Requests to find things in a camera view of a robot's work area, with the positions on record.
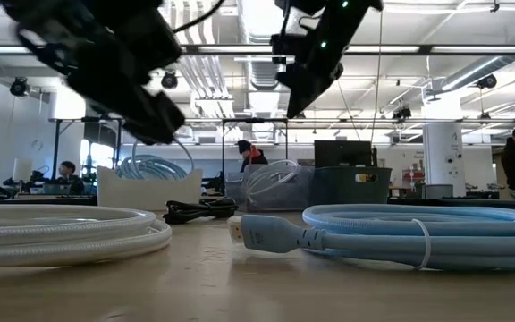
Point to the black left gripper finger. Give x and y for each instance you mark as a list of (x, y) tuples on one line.
[(141, 112)]

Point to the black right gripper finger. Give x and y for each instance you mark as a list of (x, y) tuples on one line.
[(302, 91)]

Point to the black background robot arm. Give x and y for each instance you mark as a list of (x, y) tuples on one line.
[(34, 176)]

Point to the black ceiling spot lamp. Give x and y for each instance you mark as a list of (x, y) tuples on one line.
[(19, 87), (169, 80), (401, 112), (487, 81)]

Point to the black monitor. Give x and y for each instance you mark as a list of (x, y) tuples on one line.
[(342, 154)]

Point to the white plastic bin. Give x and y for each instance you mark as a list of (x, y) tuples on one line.
[(150, 192)]

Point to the black rig beam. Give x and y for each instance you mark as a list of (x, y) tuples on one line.
[(423, 49)]

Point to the clear plastic bin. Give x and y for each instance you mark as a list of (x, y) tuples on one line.
[(293, 197)]

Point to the dark green plastic bin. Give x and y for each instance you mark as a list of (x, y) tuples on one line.
[(351, 185)]

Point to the white column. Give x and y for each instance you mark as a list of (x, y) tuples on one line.
[(443, 161)]

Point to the small grey container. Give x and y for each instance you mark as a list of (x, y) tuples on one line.
[(438, 191)]

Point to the black background frame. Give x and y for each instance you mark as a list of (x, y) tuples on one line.
[(56, 147)]

